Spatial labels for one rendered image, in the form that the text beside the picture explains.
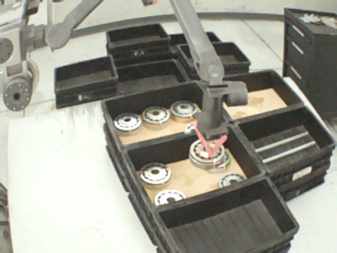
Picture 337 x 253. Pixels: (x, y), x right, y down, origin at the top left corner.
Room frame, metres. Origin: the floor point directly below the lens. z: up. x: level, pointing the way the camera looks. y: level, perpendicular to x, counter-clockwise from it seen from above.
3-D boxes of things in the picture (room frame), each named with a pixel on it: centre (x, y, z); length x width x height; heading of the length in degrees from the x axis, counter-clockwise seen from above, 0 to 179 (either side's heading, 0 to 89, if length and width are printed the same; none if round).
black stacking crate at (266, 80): (1.56, -0.35, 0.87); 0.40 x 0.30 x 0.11; 110
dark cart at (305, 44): (2.70, -1.21, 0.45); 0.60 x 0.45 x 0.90; 105
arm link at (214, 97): (1.08, -0.13, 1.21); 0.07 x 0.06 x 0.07; 103
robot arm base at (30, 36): (1.09, 0.40, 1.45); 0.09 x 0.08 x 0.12; 15
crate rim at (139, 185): (1.14, -0.08, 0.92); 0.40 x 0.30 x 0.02; 110
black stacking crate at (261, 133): (1.28, -0.46, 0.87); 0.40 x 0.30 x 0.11; 110
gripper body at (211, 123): (1.08, -0.12, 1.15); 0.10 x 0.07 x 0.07; 19
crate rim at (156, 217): (0.86, -0.19, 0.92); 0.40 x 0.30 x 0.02; 110
